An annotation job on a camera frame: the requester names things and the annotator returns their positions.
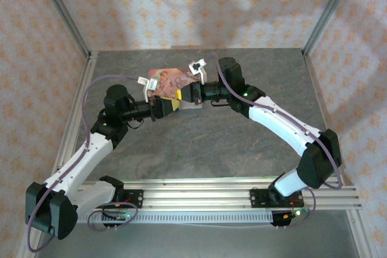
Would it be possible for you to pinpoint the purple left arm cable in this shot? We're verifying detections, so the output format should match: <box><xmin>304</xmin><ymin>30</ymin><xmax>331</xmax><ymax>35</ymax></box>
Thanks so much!
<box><xmin>26</xmin><ymin>74</ymin><xmax>143</xmax><ymax>253</ymax></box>

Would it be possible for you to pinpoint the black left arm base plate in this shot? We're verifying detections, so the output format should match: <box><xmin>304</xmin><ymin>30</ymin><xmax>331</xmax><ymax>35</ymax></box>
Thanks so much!
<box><xmin>116</xmin><ymin>189</ymin><xmax>145</xmax><ymax>210</ymax></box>

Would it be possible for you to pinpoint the aluminium cross rail beam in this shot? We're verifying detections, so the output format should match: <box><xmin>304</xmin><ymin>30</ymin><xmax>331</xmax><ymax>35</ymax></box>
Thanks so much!
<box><xmin>75</xmin><ymin>178</ymin><xmax>363</xmax><ymax>211</ymax></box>

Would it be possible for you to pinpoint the white slotted cable duct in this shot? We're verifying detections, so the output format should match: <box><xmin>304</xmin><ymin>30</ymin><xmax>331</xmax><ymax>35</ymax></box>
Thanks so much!
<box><xmin>77</xmin><ymin>211</ymin><xmax>275</xmax><ymax>225</ymax></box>

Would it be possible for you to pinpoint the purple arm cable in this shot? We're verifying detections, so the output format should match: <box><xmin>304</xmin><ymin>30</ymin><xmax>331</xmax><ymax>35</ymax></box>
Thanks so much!
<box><xmin>26</xmin><ymin>74</ymin><xmax>143</xmax><ymax>253</ymax></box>
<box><xmin>207</xmin><ymin>55</ymin><xmax>344</xmax><ymax>230</ymax></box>

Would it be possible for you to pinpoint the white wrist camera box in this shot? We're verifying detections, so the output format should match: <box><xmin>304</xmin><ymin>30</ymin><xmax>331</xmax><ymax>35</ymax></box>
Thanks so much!
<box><xmin>187</xmin><ymin>59</ymin><xmax>209</xmax><ymax>85</ymax></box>
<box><xmin>137</xmin><ymin>76</ymin><xmax>161</xmax><ymax>103</ymax></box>

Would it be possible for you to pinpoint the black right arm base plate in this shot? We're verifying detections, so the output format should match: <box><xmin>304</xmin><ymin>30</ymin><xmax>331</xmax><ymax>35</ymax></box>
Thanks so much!
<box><xmin>250</xmin><ymin>188</ymin><xmax>303</xmax><ymax>210</ymax></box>

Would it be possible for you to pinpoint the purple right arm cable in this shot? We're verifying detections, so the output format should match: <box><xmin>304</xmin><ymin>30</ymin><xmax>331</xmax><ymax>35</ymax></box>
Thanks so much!
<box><xmin>207</xmin><ymin>55</ymin><xmax>344</xmax><ymax>230</ymax></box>

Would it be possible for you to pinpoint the small circuit board green LED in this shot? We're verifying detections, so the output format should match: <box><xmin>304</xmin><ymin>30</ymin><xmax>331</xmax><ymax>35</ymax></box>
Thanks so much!
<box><xmin>102</xmin><ymin>208</ymin><xmax>131</xmax><ymax>222</ymax></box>
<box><xmin>281</xmin><ymin>208</ymin><xmax>311</xmax><ymax>220</ymax></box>

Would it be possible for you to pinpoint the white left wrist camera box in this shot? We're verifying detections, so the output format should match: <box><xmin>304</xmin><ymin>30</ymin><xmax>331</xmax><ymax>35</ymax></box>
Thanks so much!
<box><xmin>137</xmin><ymin>76</ymin><xmax>161</xmax><ymax>103</ymax></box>

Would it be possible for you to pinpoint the aluminium frame corner post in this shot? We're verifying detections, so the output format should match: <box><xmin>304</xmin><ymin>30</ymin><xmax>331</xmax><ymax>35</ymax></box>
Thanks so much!
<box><xmin>302</xmin><ymin>0</ymin><xmax>360</xmax><ymax>57</ymax></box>
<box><xmin>32</xmin><ymin>0</ymin><xmax>92</xmax><ymax>60</ymax></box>

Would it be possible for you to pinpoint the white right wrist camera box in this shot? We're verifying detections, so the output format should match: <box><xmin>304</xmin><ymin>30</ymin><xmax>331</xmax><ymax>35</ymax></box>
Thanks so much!
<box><xmin>187</xmin><ymin>59</ymin><xmax>209</xmax><ymax>85</ymax></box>

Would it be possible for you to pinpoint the pink illustrated box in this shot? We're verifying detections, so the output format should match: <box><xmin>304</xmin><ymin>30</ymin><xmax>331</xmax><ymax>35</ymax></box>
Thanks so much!
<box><xmin>148</xmin><ymin>66</ymin><xmax>203</xmax><ymax>111</ymax></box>

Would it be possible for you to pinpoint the aluminium table side rail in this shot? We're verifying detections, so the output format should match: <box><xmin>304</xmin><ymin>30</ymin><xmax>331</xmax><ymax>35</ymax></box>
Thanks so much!
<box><xmin>302</xmin><ymin>48</ymin><xmax>374</xmax><ymax>258</ymax></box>
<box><xmin>16</xmin><ymin>51</ymin><xmax>99</xmax><ymax>258</ymax></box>

